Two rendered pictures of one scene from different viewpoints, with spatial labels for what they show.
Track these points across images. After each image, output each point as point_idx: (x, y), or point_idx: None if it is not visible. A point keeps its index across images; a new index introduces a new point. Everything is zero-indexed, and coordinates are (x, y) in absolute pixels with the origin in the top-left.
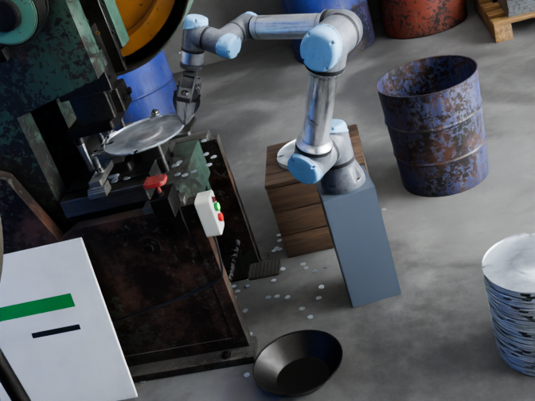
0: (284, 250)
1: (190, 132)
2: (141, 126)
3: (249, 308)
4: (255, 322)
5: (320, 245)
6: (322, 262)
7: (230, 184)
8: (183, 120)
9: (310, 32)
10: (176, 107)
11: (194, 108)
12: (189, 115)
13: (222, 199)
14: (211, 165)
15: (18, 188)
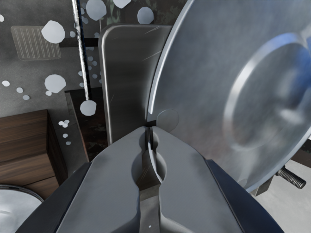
0: (55, 121)
1: (99, 52)
2: (264, 157)
3: (69, 37)
4: (54, 10)
5: (7, 118)
6: (0, 97)
7: (85, 136)
8: (153, 129)
9: None
10: (219, 180)
11: (76, 193)
12: (118, 150)
13: (99, 124)
14: (43, 28)
15: None
